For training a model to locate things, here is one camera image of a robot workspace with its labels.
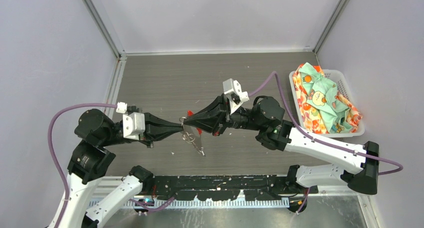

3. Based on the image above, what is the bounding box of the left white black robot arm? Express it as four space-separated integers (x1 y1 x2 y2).
50 102 183 228

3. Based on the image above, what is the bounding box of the colourful patterned cloth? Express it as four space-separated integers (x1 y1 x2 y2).
292 62 364 135

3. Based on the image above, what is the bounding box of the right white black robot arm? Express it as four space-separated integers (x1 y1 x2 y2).
182 94 380 195

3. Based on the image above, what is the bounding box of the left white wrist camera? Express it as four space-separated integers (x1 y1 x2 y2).
122 112 146 141

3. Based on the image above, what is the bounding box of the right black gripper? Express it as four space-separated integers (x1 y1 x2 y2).
183 93 264 137

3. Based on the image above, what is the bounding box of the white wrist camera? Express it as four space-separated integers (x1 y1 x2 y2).
222 78 250 115
122 112 146 141

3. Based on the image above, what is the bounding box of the aluminium frame rail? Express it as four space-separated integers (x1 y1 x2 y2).
70 173 373 209

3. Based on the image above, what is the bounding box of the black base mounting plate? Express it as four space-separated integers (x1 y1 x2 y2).
138 174 307 201

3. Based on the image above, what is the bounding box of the white plastic basket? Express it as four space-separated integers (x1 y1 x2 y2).
288 69 366 139

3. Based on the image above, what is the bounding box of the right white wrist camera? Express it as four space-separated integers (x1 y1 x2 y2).
222 78 250 115

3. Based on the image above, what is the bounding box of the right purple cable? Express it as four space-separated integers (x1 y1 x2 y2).
248 70 404 215

